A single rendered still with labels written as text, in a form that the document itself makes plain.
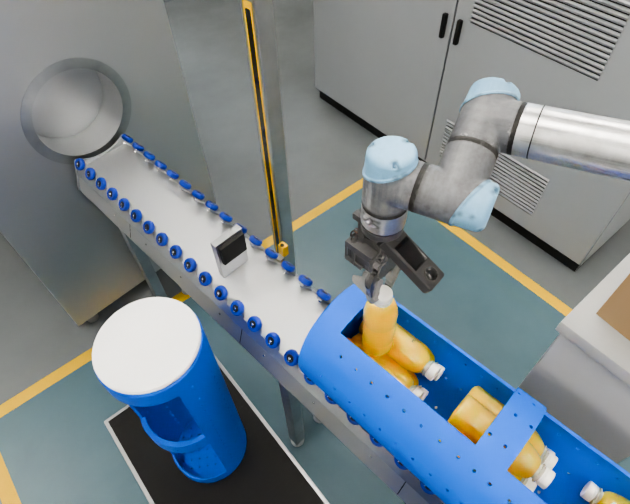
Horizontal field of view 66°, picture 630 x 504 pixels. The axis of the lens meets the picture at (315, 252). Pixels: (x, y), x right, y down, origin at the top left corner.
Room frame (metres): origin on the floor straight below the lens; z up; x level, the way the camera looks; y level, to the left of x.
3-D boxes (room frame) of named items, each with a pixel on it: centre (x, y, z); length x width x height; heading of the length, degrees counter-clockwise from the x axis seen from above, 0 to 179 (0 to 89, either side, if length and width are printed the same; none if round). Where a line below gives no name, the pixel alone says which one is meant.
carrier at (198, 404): (0.60, 0.44, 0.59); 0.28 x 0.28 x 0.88
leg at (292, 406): (0.66, 0.10, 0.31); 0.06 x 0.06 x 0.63; 44
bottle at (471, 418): (0.29, -0.35, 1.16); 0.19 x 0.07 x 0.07; 44
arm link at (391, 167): (0.53, -0.12, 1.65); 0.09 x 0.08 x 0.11; 62
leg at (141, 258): (1.36, 0.79, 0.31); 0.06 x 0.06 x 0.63; 44
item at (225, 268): (0.91, 0.25, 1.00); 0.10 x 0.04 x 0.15; 134
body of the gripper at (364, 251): (0.54, -0.11, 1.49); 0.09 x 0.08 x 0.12; 44
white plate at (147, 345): (0.60, 0.44, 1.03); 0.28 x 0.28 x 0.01
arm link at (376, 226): (0.53, -0.11, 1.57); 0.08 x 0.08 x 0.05
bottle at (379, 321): (0.52, -0.13, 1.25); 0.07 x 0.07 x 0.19
